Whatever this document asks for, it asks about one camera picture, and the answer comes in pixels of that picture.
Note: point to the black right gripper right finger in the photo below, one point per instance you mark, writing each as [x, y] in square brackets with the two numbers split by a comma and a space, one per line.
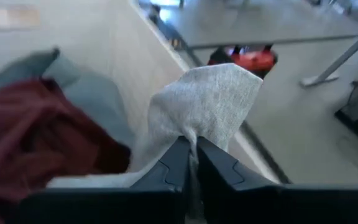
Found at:
[219, 168]

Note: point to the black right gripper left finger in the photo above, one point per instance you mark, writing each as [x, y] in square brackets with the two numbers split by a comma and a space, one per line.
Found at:
[172, 168]

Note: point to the off-white knit cloth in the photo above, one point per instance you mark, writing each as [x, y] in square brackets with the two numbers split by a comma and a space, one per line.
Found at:
[204, 99]

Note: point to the light blue cloth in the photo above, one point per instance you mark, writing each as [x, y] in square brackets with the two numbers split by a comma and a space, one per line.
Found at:
[95, 99]

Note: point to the maroon garment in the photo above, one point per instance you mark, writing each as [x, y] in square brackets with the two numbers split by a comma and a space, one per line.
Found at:
[36, 133]

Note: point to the red and black floor device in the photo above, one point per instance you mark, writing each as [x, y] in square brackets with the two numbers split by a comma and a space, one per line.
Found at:
[253, 60]

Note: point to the white metal table leg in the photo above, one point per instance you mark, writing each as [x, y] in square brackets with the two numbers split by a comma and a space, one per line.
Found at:
[337, 59]

